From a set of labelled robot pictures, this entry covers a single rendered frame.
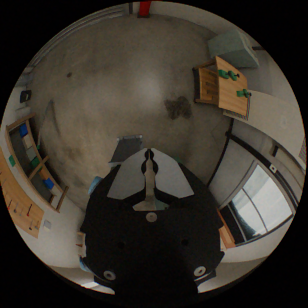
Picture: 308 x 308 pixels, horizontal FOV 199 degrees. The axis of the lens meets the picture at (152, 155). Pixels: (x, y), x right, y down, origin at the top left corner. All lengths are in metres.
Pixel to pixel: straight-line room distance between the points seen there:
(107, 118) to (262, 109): 2.05
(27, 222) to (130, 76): 3.55
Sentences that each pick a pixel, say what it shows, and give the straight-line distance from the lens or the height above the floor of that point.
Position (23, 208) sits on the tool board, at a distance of 2.97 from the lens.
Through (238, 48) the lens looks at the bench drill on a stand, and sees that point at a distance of 1.61.
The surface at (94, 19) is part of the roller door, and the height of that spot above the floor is 0.11.
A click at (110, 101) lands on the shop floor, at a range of 1.23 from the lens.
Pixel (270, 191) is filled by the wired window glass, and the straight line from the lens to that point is 1.95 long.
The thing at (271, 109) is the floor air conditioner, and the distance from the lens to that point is 1.48.
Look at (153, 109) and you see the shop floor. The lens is 1.18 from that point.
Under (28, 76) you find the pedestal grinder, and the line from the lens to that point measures 3.17.
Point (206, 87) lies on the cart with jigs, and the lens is 1.32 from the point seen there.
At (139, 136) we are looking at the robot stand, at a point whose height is 0.02.
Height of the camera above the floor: 1.17
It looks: 56 degrees down
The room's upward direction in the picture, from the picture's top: 166 degrees clockwise
